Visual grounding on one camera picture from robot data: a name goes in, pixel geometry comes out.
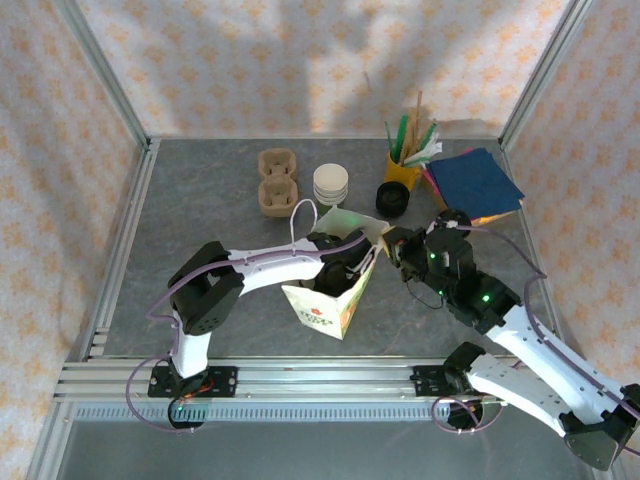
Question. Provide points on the white paper takeout bag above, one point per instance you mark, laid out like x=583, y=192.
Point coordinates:
x=320, y=312

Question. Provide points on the dark blue paper napkin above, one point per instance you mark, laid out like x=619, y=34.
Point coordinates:
x=475, y=180

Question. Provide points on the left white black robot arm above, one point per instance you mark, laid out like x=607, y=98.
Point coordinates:
x=270, y=270

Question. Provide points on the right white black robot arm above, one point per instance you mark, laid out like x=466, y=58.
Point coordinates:
x=525, y=390

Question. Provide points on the black cup lid stack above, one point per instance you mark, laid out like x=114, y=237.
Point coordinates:
x=392, y=199

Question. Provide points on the yellow stirrer holder cup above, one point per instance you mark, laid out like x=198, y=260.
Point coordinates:
x=400, y=175

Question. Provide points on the colourful paper napkin stack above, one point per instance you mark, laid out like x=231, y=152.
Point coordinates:
x=492, y=219

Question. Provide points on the white wrapped straw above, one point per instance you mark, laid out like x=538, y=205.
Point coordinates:
x=425, y=152

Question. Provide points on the thin green straw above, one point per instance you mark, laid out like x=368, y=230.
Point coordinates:
x=430, y=131
x=390, y=137

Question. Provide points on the brown pulp cup carrier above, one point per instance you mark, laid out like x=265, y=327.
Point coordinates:
x=277, y=197

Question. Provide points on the short wooden stirrer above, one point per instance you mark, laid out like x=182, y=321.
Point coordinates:
x=412, y=132

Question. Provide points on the wide green stick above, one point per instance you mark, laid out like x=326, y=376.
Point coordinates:
x=402, y=130

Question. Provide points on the tall wooden stirrer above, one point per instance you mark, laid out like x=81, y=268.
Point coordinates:
x=419, y=110

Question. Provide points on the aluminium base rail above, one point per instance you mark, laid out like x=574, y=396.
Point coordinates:
x=325, y=377

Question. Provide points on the aluminium side rail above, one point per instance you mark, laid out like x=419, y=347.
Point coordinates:
x=511, y=165
x=125, y=240

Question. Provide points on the aluminium frame post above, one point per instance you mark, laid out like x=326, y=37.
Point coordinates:
x=106, y=70
x=549, y=60

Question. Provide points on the aluminium frame leg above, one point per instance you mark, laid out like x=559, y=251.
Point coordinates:
x=50, y=450

